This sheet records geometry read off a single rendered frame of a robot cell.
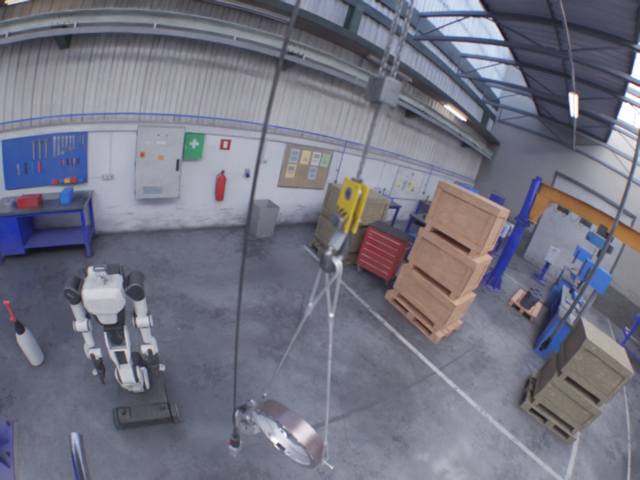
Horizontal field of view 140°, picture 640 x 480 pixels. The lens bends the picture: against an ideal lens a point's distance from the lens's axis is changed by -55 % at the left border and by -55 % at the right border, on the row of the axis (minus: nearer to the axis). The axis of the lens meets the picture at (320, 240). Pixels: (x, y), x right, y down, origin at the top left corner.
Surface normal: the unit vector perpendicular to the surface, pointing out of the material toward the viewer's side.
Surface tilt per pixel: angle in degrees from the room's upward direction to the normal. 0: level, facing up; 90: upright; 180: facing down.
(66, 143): 90
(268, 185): 90
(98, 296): 45
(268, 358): 0
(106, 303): 90
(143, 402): 0
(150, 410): 0
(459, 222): 90
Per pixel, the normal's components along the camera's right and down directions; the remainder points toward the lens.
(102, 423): 0.24, -0.88
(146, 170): 0.55, 0.48
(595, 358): -0.72, 0.12
